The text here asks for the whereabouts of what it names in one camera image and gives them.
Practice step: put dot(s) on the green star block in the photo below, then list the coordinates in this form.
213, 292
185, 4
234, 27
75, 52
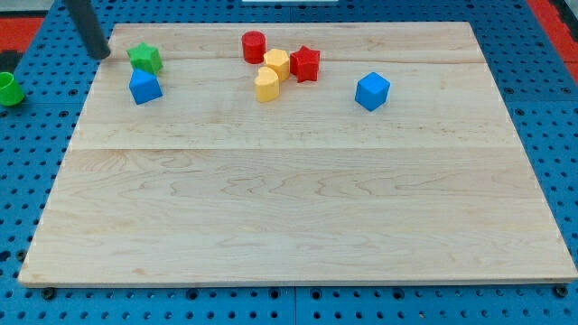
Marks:
145, 57

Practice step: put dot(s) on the yellow heart block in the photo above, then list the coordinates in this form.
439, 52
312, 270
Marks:
266, 85

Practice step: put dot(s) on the green cylinder block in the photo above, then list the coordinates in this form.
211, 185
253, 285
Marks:
11, 93

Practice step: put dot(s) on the red star block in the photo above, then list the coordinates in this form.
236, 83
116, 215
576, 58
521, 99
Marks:
305, 63

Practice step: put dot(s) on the red cylinder block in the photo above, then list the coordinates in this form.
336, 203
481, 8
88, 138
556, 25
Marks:
253, 46

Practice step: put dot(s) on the light wooden board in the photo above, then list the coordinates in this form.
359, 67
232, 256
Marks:
207, 187

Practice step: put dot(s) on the yellow hexagon block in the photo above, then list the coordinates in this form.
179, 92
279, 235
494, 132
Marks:
279, 61

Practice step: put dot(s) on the blue pentagon block left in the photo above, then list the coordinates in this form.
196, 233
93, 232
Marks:
144, 86

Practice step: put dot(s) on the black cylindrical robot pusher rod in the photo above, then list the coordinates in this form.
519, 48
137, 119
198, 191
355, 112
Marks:
84, 18

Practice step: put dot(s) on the blue cube block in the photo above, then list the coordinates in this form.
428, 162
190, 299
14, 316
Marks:
372, 91

